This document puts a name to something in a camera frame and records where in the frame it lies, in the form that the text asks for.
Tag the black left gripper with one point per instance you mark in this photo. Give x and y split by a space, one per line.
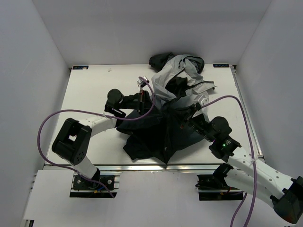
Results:
144 103

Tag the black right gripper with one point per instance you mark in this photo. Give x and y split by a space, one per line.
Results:
189 116

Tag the dark navy and grey jacket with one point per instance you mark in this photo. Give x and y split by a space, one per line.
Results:
176 84

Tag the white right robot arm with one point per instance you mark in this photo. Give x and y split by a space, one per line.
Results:
283 193

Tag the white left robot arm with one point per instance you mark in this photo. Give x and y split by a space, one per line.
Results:
72 141

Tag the blue label sticker right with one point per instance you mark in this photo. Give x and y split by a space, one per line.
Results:
220 65

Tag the blue label sticker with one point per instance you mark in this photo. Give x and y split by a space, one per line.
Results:
85 67
220 65

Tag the blue label sticker left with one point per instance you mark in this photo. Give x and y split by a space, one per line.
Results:
85 67

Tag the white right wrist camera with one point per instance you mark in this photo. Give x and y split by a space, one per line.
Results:
202 99

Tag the aluminium front table rail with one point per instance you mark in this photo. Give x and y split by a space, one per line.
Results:
194 168

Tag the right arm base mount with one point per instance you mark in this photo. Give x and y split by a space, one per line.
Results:
214 187

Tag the aluminium right side rail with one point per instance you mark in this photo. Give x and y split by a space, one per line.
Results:
254 138

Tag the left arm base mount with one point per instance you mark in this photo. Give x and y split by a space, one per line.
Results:
81 188

